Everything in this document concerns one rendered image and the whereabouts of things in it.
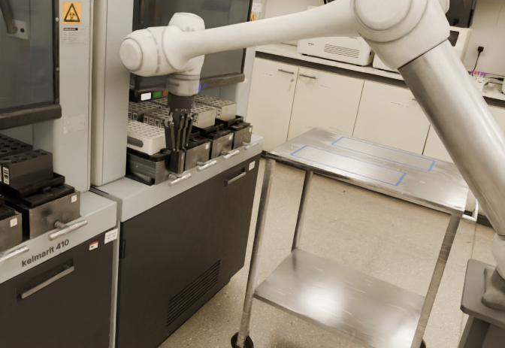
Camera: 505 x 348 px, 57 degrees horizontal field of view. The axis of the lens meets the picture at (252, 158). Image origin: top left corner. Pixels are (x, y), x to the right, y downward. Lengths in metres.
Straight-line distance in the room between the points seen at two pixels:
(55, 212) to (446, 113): 0.83
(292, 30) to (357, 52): 2.37
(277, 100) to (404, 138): 1.02
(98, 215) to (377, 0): 0.81
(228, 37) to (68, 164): 0.50
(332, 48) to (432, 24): 2.66
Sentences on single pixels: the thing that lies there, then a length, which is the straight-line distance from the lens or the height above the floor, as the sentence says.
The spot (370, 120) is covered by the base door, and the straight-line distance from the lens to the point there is 3.48.
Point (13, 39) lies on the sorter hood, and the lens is 1.05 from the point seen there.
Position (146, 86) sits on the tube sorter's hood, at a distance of 1.35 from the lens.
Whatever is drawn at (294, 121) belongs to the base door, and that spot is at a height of 0.39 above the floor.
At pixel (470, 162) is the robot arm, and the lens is 0.92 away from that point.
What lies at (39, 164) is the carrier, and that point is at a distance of 1.15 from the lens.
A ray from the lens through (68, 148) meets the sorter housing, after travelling 1.21.
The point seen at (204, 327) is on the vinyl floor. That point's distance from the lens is 2.00.
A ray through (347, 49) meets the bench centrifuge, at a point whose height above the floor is 1.00.
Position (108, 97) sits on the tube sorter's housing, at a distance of 1.26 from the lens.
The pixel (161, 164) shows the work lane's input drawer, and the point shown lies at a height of 0.80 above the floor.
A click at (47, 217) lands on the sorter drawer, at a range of 1.11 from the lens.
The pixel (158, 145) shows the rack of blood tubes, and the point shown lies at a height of 0.84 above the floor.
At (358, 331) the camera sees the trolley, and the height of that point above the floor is 0.28.
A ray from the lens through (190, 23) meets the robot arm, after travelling 1.24.
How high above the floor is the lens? 1.29
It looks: 19 degrees down
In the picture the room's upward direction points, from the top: 8 degrees clockwise
